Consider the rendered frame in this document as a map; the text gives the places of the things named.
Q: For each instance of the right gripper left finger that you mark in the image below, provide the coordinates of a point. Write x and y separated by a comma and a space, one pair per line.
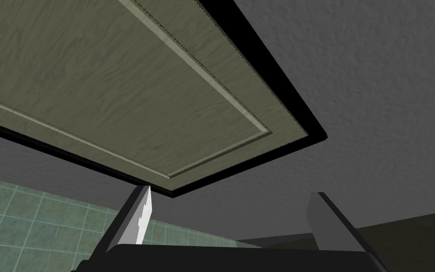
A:
132, 223

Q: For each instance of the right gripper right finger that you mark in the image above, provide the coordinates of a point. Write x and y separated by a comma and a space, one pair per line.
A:
330, 226

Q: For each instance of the olive wooden door leaf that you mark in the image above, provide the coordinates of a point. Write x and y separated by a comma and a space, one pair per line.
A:
119, 83

